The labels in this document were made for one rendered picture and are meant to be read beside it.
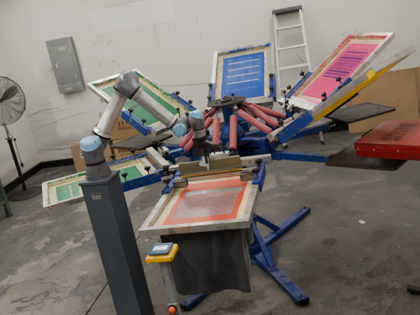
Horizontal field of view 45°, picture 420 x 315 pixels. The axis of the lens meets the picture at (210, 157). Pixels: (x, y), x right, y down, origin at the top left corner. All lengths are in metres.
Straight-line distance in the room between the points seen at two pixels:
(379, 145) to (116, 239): 1.60
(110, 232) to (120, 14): 4.83
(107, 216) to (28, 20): 5.41
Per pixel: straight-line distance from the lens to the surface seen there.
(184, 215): 2.82
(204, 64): 7.20
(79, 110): 7.95
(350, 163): 3.21
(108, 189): 2.93
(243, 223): 2.53
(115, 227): 3.01
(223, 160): 3.03
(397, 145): 2.98
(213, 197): 2.97
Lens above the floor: 2.04
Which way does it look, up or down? 17 degrees down
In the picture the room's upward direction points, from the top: 11 degrees counter-clockwise
